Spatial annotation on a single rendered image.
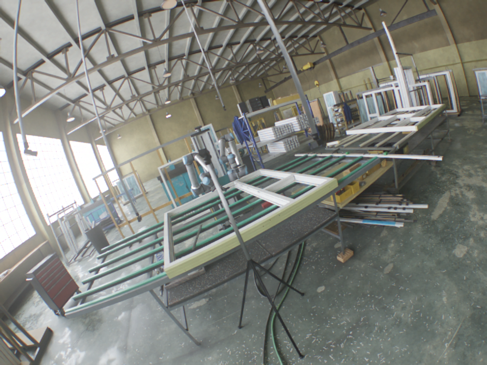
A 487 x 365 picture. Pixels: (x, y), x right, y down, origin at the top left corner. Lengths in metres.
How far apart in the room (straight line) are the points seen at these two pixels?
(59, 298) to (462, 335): 5.06
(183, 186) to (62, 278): 4.23
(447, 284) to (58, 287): 5.21
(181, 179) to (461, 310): 6.42
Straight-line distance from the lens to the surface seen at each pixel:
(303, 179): 2.10
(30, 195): 10.46
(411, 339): 1.76
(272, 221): 1.46
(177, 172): 6.22
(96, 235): 6.17
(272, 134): 6.73
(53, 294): 4.31
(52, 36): 10.32
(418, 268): 2.18
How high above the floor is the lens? 1.57
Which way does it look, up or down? 14 degrees down
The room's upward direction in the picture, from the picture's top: 21 degrees counter-clockwise
